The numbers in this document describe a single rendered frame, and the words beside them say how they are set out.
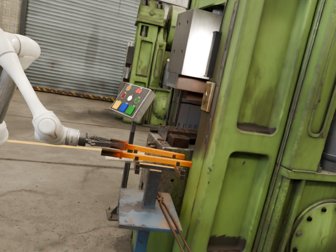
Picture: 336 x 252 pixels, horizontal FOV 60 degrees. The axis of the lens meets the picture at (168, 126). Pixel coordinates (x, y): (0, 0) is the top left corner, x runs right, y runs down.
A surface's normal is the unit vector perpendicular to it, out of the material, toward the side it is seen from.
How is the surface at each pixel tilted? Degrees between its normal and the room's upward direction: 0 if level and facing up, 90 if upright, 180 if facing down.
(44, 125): 74
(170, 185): 90
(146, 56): 89
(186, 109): 90
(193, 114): 90
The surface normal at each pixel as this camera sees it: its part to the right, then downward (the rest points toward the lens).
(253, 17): 0.30, 0.22
